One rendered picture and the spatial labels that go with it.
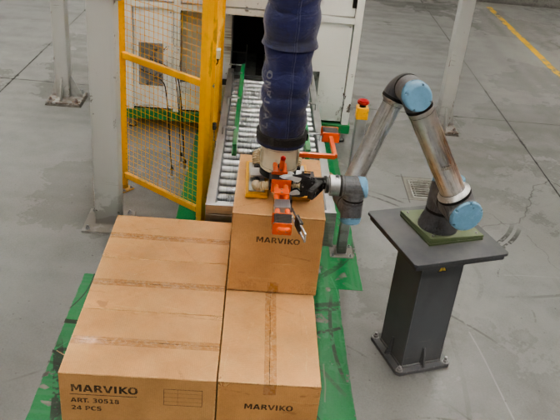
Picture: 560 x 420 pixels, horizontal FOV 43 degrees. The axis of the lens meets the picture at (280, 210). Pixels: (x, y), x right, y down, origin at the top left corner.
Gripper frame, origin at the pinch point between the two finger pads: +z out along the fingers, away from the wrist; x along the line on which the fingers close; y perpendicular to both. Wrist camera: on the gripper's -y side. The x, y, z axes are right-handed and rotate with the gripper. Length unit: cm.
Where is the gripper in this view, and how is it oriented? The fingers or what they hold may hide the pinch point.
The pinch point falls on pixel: (281, 184)
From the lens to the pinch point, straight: 299.4
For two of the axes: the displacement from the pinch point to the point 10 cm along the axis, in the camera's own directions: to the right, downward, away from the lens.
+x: 0.8, -8.7, -4.9
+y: -0.3, -4.9, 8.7
